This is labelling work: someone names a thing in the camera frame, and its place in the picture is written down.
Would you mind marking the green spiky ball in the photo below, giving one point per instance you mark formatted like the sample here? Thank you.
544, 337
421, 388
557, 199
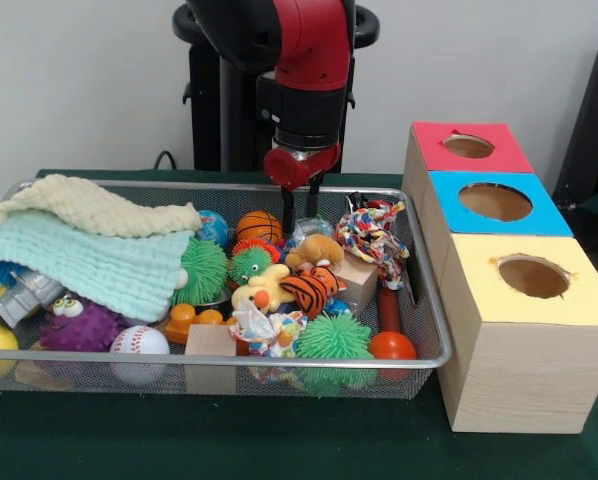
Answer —
334, 338

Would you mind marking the clear shallow mesh bin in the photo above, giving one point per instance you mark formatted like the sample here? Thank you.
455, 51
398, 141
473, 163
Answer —
419, 300

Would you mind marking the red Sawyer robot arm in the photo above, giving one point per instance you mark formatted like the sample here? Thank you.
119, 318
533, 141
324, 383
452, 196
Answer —
309, 60

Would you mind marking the red maraca rattle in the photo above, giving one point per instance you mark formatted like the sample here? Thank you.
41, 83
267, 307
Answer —
392, 346

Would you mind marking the white baseball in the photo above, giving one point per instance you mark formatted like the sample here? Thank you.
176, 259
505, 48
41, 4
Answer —
139, 342

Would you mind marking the cream knitted cloth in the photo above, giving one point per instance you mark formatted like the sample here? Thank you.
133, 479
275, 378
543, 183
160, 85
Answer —
89, 208

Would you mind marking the brown plush toy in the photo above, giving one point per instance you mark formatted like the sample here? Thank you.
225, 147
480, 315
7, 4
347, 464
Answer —
321, 252

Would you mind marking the tiger striped toy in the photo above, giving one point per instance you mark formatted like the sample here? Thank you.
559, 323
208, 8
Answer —
309, 290

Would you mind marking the wooden box with three holes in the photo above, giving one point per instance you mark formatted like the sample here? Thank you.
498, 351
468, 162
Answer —
519, 370

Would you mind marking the mint knitted cloth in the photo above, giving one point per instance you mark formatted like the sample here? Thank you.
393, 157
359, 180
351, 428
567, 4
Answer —
89, 262

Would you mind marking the dark green tablecloth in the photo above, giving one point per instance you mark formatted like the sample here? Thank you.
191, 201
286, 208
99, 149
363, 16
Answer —
279, 440

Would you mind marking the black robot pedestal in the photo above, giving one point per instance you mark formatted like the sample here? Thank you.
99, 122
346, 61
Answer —
229, 120

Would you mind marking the purple monster toy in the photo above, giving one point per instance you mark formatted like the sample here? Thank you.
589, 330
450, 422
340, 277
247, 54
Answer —
84, 325

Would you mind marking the black panel stand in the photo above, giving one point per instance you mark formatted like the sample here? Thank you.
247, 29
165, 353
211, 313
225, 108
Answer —
594, 130

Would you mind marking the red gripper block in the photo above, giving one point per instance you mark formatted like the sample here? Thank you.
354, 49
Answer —
301, 167

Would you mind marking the small orange basketball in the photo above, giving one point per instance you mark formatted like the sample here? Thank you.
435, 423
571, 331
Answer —
257, 226

